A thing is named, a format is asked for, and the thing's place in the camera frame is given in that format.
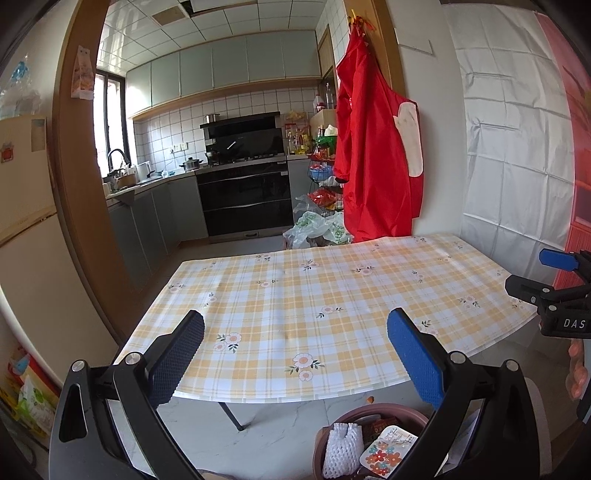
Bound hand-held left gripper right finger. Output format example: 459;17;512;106
387;308;541;480

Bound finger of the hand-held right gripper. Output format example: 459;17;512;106
505;274;555;311
539;248;591;274

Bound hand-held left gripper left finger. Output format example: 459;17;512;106
48;310;205;480

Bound floral print food tray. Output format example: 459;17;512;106
359;425;419;476

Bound white foam net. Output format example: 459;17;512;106
322;422;364;479

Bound pink plastic bin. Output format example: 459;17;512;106
313;403;430;480

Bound person's right hand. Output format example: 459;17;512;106
567;340;591;400

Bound black metal table leg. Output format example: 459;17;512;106
217;401;245;432

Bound red door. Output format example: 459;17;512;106
538;14;591;287

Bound yellow plaid floral tablecloth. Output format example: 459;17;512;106
113;233;539;404

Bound grey lower kitchen cabinets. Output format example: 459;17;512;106
106;178;208;287

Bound grey kitchen cabinets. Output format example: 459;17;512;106
106;178;208;287
126;30;322;109

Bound pile of colourful packets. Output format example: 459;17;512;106
0;346;61;439

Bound pile of plastic bags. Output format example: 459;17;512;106
283;196;354;250

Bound black built-in stove oven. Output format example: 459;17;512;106
195;156;294;241

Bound beige refrigerator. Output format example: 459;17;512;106
0;115;118;379

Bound red apron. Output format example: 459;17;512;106
333;30;424;243

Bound black kitchen faucet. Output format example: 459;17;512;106
107;148;131;174

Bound black range hood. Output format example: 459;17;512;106
200;112;283;158

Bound kitchen window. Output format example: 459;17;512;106
95;69;127;171

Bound row of seasoning bottles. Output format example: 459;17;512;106
286;124;310;155

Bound cardboard box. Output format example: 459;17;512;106
309;109;337;137

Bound white paper sheet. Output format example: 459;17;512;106
397;28;435;56

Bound paper note on refrigerator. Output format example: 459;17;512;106
30;117;47;152

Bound grey upper kitchen cabinets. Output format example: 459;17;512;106
126;30;322;109

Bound hanging paper packet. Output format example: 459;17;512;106
70;45;95;100

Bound red yellow hanging ornament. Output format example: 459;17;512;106
347;14;377;37

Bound clear plastic bag bundle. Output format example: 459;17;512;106
0;55;42;121

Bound white plastic wall sheet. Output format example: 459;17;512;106
450;9;578;278

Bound wooden door frame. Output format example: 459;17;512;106
51;0;153;342

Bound black wire storage rack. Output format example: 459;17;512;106
307;138;345;222

